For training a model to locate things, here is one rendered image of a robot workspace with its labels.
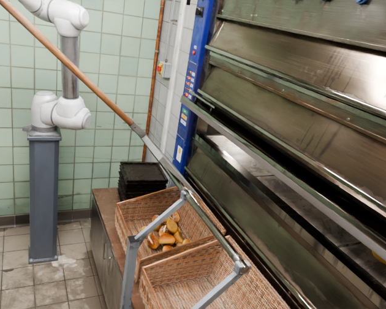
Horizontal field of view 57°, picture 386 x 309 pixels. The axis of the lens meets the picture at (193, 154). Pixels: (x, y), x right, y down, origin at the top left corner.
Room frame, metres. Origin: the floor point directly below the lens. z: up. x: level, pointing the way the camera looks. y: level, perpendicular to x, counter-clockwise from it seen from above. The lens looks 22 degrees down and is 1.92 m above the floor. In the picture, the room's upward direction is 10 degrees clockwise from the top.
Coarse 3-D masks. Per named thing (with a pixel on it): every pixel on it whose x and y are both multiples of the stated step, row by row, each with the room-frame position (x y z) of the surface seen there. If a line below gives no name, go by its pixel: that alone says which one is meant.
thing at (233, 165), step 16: (208, 144) 2.03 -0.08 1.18; (224, 160) 1.85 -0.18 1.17; (240, 176) 1.69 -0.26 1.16; (256, 192) 1.55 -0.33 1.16; (272, 192) 1.54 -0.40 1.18; (272, 208) 1.44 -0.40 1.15; (288, 208) 1.40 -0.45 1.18; (288, 224) 1.33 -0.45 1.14; (304, 224) 1.29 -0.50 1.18; (320, 240) 1.19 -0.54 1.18; (336, 256) 1.10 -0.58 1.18; (352, 272) 1.03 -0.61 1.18; (368, 288) 0.97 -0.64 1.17; (384, 288) 0.97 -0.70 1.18; (384, 304) 0.91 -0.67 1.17
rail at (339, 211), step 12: (216, 120) 1.71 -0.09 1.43; (228, 132) 1.60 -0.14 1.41; (252, 144) 1.45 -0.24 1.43; (264, 156) 1.34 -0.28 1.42; (276, 168) 1.26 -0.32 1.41; (300, 180) 1.15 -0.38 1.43; (312, 192) 1.09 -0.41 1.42; (324, 204) 1.04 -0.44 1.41; (336, 204) 1.02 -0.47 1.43; (348, 216) 0.95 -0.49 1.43; (360, 228) 0.91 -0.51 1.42; (384, 240) 0.85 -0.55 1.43
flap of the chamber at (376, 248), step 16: (208, 112) 1.94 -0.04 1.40; (240, 128) 1.78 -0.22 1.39; (240, 144) 1.49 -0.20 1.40; (256, 144) 1.55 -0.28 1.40; (256, 160) 1.37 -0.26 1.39; (288, 160) 1.44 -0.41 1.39; (304, 176) 1.28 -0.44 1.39; (304, 192) 1.12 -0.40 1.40; (320, 192) 1.15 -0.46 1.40; (336, 192) 1.20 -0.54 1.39; (320, 208) 1.04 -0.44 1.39; (352, 208) 1.08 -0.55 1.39; (368, 224) 0.98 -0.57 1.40; (384, 224) 1.02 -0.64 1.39; (368, 240) 0.87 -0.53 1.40; (384, 256) 0.82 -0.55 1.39
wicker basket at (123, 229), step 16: (160, 192) 2.04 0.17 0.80; (128, 208) 1.95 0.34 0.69; (160, 208) 2.05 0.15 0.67; (192, 208) 1.96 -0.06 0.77; (208, 208) 1.84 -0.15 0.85; (128, 224) 1.92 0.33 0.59; (144, 224) 1.96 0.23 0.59; (192, 224) 1.89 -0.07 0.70; (192, 240) 1.82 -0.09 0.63; (208, 240) 1.60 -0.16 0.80; (144, 256) 1.65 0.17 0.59; (160, 256) 1.49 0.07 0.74
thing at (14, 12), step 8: (0, 0) 1.39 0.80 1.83; (8, 8) 1.40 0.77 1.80; (16, 16) 1.41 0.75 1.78; (24, 24) 1.42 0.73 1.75; (32, 32) 1.44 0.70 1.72; (40, 32) 1.46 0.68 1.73; (40, 40) 1.45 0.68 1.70; (48, 40) 1.47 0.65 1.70; (48, 48) 1.47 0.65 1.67; (56, 48) 1.48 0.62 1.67; (56, 56) 1.48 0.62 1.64; (64, 56) 1.50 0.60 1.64; (64, 64) 1.50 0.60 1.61; (72, 64) 1.51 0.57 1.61; (72, 72) 1.52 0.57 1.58; (80, 72) 1.53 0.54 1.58; (88, 80) 1.54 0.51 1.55; (96, 88) 1.56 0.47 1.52; (104, 96) 1.58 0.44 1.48; (112, 104) 1.59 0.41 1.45; (120, 112) 1.61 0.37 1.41; (128, 120) 1.63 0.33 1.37
